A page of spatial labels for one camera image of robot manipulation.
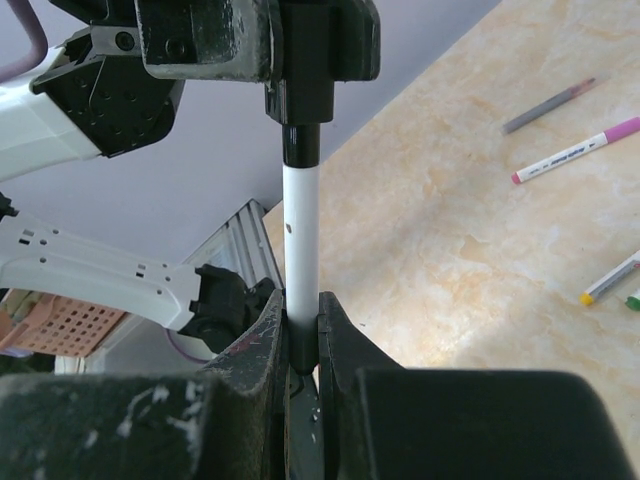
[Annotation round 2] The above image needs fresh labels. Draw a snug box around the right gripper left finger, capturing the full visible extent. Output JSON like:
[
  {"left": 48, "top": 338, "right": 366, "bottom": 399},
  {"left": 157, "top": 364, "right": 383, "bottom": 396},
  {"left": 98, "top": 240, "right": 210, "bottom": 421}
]
[{"left": 1, "top": 291, "right": 288, "bottom": 479}]

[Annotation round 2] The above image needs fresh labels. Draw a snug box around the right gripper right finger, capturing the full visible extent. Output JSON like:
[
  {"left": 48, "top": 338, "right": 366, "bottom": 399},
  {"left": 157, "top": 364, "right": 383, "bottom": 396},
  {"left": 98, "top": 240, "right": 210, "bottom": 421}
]
[{"left": 318, "top": 292, "right": 635, "bottom": 479}]

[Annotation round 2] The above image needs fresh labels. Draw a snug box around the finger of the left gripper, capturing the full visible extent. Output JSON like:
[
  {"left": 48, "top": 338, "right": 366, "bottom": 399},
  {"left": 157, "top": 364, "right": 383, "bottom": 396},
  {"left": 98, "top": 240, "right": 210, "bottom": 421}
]
[
  {"left": 329, "top": 0, "right": 381, "bottom": 82},
  {"left": 135, "top": 0, "right": 284, "bottom": 83}
]

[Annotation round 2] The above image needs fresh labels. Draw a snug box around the black square marker cap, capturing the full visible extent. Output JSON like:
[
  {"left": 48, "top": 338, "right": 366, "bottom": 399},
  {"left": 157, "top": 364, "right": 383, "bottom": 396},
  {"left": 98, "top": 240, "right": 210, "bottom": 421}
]
[{"left": 265, "top": 1, "right": 334, "bottom": 130}]

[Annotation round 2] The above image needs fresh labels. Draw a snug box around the black cap white marker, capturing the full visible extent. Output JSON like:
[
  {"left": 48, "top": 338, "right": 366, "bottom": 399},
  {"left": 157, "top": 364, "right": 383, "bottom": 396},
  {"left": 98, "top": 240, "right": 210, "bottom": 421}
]
[{"left": 282, "top": 124, "right": 320, "bottom": 375}]

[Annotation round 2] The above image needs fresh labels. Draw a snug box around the green cap white marker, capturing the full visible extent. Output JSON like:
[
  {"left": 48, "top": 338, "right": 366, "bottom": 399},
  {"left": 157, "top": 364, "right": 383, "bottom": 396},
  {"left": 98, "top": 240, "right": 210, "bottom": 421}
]
[{"left": 625, "top": 289, "right": 640, "bottom": 312}]

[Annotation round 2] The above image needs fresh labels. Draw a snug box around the pink cap white marker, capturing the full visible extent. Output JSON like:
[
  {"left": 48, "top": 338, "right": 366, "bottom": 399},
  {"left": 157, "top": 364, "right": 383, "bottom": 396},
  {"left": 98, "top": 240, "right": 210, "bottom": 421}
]
[{"left": 511, "top": 116, "right": 639, "bottom": 185}]

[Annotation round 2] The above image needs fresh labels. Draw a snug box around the yellow cap paint marker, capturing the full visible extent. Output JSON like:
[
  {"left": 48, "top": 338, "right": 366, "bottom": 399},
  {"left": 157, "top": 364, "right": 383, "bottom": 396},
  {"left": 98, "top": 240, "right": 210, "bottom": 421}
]
[{"left": 579, "top": 251, "right": 639, "bottom": 306}]

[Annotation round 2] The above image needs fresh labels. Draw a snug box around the grey transparent pen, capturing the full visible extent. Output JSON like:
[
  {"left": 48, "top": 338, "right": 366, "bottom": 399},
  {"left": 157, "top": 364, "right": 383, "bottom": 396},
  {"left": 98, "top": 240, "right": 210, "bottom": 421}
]
[{"left": 501, "top": 76, "right": 602, "bottom": 135}]

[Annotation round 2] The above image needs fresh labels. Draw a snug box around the pink plastic basket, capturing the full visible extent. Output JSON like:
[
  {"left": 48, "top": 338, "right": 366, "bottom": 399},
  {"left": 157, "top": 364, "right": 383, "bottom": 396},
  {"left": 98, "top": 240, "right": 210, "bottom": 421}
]
[{"left": 1, "top": 289, "right": 126, "bottom": 358}]

